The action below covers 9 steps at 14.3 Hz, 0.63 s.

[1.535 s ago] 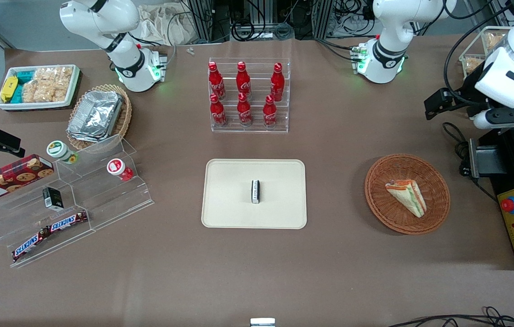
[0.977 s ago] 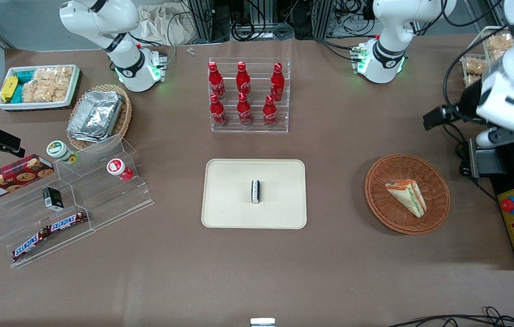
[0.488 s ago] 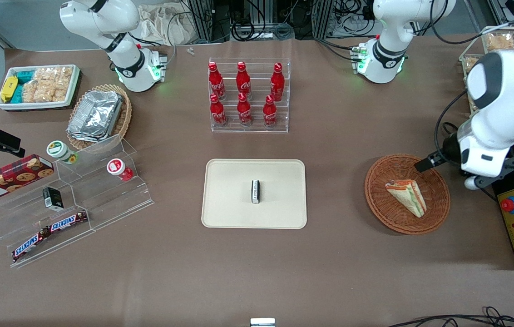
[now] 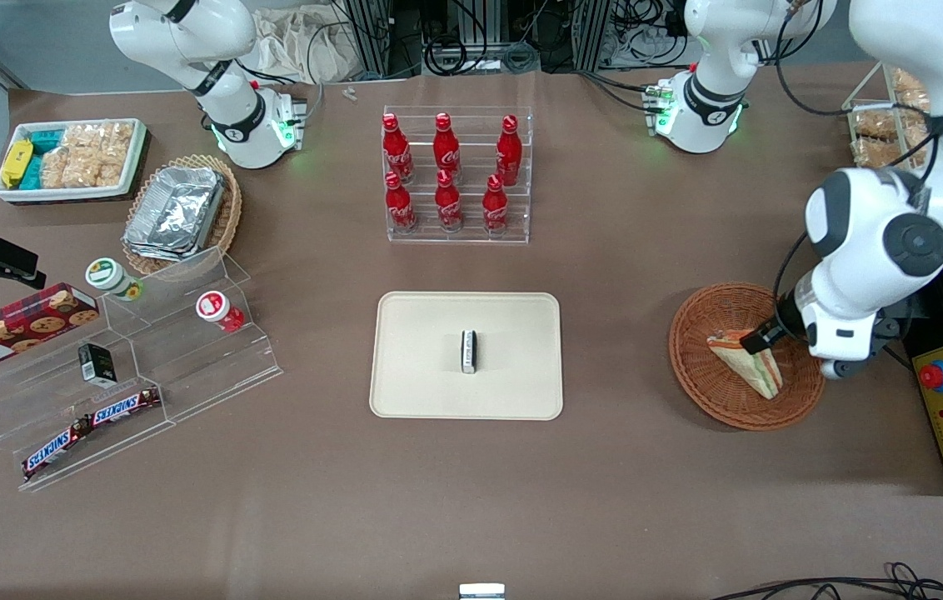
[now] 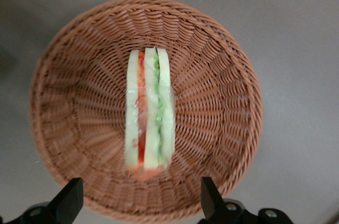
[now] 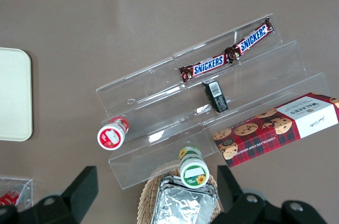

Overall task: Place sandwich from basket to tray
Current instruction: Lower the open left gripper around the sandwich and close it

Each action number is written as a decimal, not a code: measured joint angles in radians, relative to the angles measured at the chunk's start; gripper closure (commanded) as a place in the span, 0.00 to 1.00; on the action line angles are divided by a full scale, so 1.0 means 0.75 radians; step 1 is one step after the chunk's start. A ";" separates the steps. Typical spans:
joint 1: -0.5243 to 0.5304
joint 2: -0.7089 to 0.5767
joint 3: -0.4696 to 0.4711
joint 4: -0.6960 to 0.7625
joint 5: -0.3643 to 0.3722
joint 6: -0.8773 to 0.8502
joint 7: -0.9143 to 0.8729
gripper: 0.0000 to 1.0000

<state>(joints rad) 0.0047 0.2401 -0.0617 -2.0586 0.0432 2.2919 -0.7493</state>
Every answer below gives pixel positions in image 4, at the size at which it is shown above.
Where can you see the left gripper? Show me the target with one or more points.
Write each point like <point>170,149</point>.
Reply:
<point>780,323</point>

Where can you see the triangle sandwich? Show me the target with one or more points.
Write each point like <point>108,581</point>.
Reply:
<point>753,367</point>

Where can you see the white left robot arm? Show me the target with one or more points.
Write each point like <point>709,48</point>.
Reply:
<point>855,217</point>

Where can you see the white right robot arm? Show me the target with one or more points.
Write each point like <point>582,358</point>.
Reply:
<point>188,42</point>

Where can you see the round brown wicker basket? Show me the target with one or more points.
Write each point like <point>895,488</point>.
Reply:
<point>709,392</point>

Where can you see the beige plastic tray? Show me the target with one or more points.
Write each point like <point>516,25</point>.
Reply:
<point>421,358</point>

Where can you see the oval brown wicker basket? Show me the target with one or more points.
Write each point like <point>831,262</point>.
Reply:
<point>230,217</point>

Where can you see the red emergency stop button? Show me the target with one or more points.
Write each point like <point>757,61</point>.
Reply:
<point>935,377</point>

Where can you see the bagged brown snacks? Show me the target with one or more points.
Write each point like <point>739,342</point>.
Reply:
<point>875,125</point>

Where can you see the small black white box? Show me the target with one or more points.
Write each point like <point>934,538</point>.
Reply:
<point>469,352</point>

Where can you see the red cola bottle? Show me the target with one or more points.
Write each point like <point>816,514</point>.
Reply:
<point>448,204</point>
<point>509,154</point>
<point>446,148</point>
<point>396,150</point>
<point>401,208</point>
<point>495,208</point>

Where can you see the clear acrylic bottle rack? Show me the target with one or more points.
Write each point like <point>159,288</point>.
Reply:
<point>471,227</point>

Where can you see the white small device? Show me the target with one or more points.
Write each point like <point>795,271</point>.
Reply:
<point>481,592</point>

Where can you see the small grey clip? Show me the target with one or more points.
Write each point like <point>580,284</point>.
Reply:
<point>349,93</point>

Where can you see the red lid yoghurt cup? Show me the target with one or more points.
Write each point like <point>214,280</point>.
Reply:
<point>215,308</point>

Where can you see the beige cloth bag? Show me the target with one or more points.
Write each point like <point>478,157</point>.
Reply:
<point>296,46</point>

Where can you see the clear acrylic stepped shelf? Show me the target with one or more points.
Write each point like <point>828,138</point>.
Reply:
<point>188,367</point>

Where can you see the stacked aluminium foil trays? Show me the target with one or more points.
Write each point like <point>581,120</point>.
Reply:
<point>176,212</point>

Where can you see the brown snickers bar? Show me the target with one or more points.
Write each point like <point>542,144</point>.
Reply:
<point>55,450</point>
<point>126,406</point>

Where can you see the green lid yoghurt cup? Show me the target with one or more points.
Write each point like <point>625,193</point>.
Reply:
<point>109,277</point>

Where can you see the small black carton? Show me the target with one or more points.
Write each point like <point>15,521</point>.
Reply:
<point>97,364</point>

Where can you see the clear rice cracker bags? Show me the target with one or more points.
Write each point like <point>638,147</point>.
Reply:
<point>88,154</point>

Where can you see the white rectangular snack bin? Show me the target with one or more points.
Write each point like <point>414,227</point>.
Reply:
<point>72,193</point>

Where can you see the teal snack package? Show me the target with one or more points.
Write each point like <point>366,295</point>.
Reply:
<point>45,140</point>

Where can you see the red tartan cookie box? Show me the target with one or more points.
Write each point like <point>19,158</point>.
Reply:
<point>13,329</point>

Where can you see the yellow snack package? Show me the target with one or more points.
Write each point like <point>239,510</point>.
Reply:
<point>16,163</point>

